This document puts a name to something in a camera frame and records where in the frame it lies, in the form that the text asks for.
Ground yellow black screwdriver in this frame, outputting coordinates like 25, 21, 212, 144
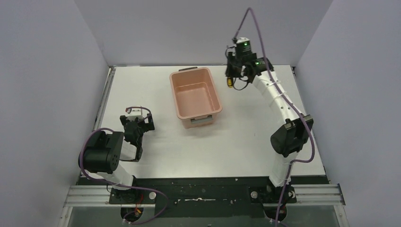
227, 77, 234, 88

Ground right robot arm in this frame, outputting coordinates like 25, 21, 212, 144
225, 38, 314, 200

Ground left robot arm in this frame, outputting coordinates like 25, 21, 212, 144
78, 113, 155, 203

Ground pink plastic bin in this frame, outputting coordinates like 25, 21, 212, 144
169, 67, 222, 129

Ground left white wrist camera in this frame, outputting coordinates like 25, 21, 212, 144
125, 106, 146, 121

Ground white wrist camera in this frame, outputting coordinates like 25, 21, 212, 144
125, 106, 146, 121
233, 37, 250, 45

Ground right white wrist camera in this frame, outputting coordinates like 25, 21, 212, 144
233, 37, 250, 45

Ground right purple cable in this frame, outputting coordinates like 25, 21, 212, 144
232, 7, 316, 227

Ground left side aluminium rail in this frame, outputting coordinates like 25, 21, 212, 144
93, 66, 116, 130

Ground aluminium rail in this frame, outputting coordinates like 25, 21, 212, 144
93, 66, 116, 130
64, 184, 345, 208

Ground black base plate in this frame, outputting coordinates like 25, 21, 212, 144
105, 176, 329, 223

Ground aluminium front rail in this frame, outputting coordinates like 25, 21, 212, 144
64, 184, 345, 208

